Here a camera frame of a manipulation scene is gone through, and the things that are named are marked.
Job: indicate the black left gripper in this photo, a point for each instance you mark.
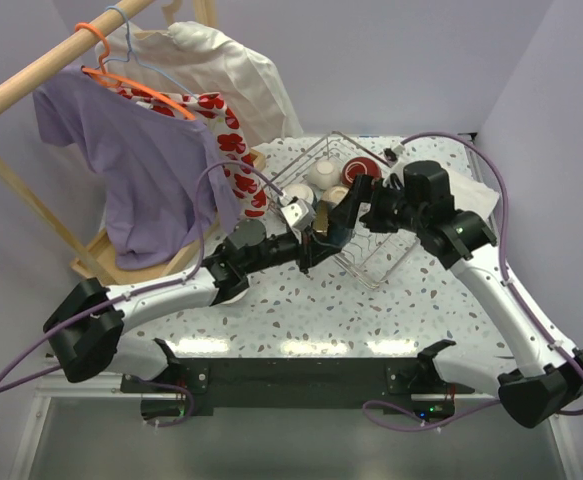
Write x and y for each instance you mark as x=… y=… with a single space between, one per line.
x=312 y=245

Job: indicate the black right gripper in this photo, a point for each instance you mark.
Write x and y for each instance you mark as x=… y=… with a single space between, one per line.
x=346 y=212

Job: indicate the red bowl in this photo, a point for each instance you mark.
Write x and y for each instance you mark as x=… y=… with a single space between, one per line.
x=359 y=166

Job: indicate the blue floral bowl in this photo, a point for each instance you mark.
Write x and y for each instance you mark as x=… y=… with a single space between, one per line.
x=328 y=232

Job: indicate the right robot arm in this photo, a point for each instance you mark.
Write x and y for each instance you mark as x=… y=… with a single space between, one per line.
x=549 y=366

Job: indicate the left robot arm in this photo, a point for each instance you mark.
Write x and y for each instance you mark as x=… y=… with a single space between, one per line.
x=88 y=331

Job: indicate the wooden clothes rack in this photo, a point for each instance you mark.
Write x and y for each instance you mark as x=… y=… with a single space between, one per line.
x=32 y=251

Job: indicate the cream floral bowl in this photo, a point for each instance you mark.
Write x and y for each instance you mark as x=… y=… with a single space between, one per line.
x=335 y=195

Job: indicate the small white bowl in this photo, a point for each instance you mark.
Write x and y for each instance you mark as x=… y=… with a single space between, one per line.
x=324 y=174

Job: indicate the teal white dotted bowl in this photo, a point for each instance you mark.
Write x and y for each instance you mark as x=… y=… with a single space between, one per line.
x=301 y=192

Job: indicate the white folded cloth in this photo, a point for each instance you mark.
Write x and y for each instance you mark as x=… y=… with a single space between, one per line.
x=471 y=195

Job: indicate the red floral cloth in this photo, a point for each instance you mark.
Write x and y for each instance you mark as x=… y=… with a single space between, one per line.
x=225 y=128

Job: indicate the purple t-shirt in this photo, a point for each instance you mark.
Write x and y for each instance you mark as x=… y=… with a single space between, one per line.
x=161 y=173

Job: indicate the white shirt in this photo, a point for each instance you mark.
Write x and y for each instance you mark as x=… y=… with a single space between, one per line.
x=205 y=60

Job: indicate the orange hanger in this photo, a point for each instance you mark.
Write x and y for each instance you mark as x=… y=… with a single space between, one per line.
x=111 y=80

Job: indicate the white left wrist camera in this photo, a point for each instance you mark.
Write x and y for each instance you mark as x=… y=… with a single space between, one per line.
x=298 y=215

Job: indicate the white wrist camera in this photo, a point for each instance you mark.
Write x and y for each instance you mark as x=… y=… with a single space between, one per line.
x=392 y=155
x=298 y=215

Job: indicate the wire dish rack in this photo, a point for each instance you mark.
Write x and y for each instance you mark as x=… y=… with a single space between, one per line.
x=371 y=258

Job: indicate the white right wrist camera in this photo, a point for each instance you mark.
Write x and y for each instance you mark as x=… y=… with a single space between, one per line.
x=392 y=155

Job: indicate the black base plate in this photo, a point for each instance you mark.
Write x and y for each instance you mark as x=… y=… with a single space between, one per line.
x=202 y=386

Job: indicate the blue wire hanger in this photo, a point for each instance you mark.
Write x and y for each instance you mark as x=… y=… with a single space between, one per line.
x=132 y=56

